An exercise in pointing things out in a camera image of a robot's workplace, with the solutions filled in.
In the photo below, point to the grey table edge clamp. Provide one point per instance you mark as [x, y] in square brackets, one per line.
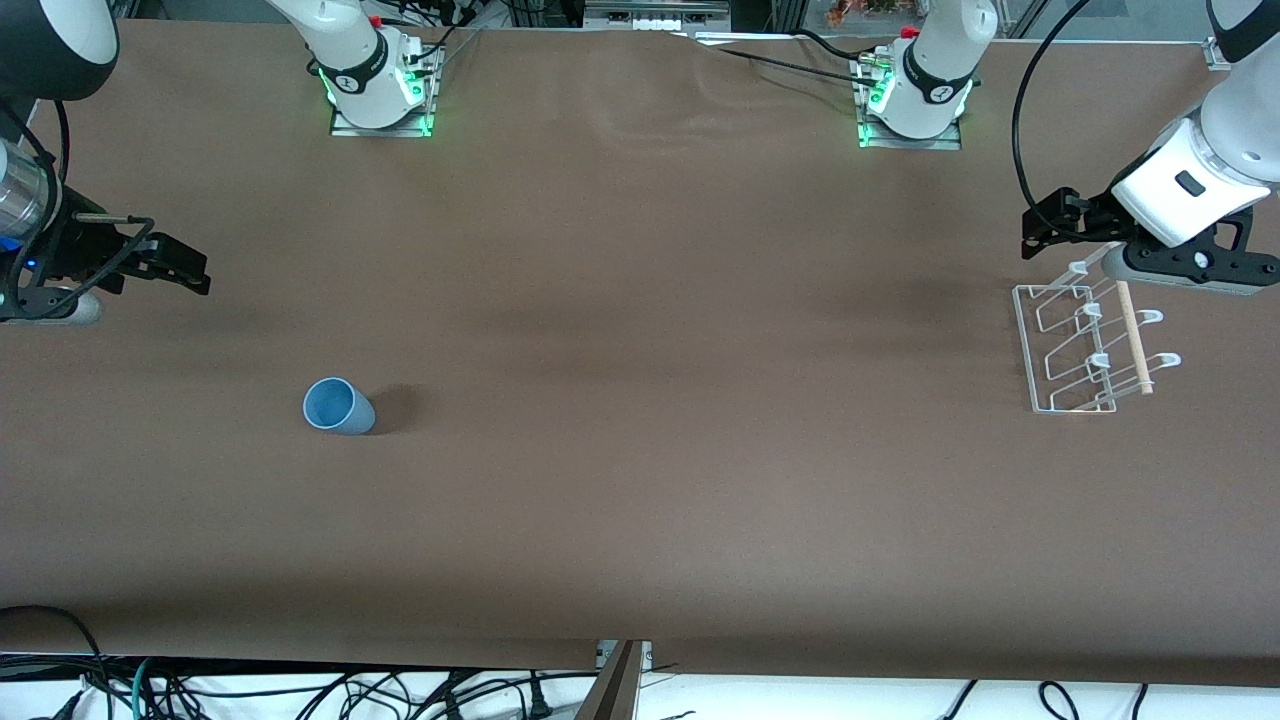
[1216, 55]

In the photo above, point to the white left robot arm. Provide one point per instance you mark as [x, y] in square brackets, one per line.
[935, 70]

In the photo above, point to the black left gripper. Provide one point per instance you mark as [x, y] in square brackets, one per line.
[1093, 215]

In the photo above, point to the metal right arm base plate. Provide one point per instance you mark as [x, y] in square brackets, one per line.
[420, 125]

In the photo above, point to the blue plastic cup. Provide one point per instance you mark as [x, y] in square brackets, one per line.
[340, 408]

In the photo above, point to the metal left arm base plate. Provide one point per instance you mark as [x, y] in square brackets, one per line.
[950, 142]

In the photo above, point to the aluminium frame post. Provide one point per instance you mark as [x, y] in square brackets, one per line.
[785, 12]

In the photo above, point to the orange background clutter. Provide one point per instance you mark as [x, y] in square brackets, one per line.
[860, 10]

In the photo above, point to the black floor plug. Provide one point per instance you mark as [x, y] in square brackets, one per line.
[540, 708]

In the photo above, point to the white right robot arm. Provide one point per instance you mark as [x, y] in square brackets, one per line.
[350, 60]

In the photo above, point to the brown wooden table leg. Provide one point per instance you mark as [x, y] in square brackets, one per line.
[615, 695]

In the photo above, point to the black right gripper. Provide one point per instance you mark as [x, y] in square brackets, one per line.
[82, 254]

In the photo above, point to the white power strip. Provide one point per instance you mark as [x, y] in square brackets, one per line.
[655, 20]

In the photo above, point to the metal table edge bracket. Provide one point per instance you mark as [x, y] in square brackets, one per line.
[604, 652]

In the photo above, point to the brown paper table cover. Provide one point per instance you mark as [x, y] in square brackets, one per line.
[640, 300]

